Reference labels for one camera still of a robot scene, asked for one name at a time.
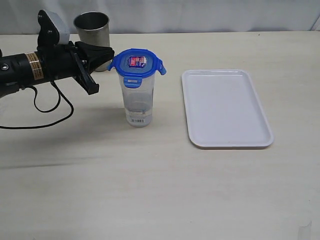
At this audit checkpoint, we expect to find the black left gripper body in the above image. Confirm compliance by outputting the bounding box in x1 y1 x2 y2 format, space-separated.
36 41 81 80

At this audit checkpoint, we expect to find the stainless steel tumbler cup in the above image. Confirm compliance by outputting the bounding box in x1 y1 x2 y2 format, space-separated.
73 11 111 73

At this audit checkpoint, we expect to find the blue plastic container lid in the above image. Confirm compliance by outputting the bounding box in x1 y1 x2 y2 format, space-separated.
107 48 167 89

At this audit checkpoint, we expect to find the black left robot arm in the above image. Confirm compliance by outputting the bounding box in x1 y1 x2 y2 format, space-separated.
0 41 115 97

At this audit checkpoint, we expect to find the tall clear plastic container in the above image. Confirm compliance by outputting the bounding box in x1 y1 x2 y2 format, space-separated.
119 75 155 128

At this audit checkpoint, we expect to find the white rectangular tray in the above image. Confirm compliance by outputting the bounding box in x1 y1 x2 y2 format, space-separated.
181 69 274 149

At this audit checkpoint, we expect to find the black cable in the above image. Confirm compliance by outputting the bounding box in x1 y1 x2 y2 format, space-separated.
0 79 75 130

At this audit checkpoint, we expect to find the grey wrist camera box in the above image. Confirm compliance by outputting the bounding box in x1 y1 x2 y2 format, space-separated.
37 9 70 47

